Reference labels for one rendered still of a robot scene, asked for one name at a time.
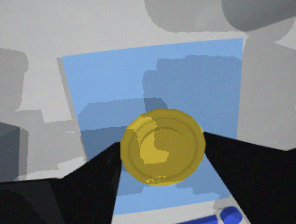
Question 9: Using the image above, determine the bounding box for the light blue flat mat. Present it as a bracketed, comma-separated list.
[62, 38, 243, 215]

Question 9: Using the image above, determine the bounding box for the yellow plate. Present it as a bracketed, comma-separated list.
[120, 108, 206, 186]

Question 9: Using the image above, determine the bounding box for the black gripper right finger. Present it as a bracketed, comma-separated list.
[203, 132, 296, 224]

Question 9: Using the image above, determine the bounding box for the grey dish rack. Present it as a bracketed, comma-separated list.
[0, 122, 20, 182]

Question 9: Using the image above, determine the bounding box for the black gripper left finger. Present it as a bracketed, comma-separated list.
[0, 142, 122, 224]

